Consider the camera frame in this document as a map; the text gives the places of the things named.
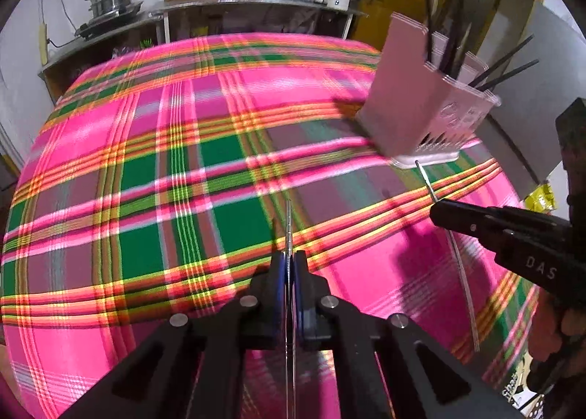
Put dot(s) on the right hand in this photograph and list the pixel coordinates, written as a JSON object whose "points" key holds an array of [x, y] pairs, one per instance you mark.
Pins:
{"points": [[548, 327]]}

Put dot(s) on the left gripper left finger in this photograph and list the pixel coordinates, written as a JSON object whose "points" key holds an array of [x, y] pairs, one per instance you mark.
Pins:
{"points": [[273, 299]]}

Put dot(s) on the low wooden shelf cabinet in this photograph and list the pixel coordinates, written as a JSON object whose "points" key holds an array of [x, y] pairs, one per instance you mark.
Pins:
{"points": [[64, 67]]}

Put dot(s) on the grey refrigerator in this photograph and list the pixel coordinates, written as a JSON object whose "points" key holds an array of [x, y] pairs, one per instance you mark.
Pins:
{"points": [[521, 133]]}

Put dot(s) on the pink utensil holder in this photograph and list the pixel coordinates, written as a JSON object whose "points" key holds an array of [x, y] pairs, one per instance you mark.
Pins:
{"points": [[415, 114]]}

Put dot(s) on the yellow snack bag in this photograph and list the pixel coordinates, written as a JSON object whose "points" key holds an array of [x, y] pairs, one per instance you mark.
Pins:
{"points": [[541, 200]]}

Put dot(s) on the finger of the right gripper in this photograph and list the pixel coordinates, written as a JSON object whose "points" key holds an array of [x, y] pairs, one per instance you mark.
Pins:
{"points": [[466, 219]]}

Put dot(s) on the metal chopstick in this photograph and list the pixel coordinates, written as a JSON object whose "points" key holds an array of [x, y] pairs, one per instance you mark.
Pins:
{"points": [[290, 317], [460, 267]]}

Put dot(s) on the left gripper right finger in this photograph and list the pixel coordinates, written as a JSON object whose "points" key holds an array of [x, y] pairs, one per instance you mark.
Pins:
{"points": [[309, 289]]}

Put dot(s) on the steel kitchen counter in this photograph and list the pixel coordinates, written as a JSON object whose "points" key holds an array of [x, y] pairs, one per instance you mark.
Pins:
{"points": [[182, 19]]}

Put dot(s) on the pink plaid tablecloth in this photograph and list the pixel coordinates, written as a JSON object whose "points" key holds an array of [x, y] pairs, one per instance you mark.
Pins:
{"points": [[162, 180]]}

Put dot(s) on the induction cooker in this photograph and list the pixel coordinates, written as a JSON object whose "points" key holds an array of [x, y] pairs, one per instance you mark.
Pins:
{"points": [[110, 21]]}

